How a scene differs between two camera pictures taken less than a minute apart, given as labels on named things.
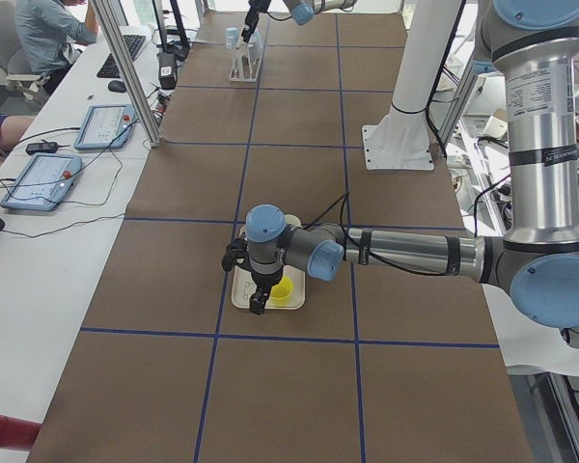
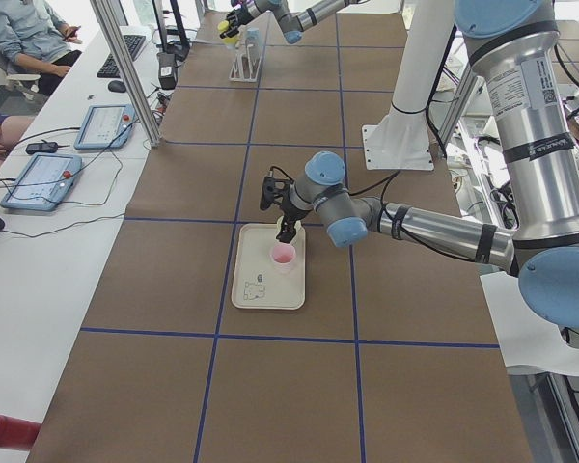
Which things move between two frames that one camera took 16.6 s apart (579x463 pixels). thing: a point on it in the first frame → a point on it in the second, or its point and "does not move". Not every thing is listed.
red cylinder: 6,431 does not move
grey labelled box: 167,70 does not move
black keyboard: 133,44 does not move
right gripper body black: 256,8 → 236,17
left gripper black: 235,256 → 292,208
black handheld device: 41,148 does not move
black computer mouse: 117,86 does not move
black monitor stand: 180,46 does not move
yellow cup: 280,293 → 223,26
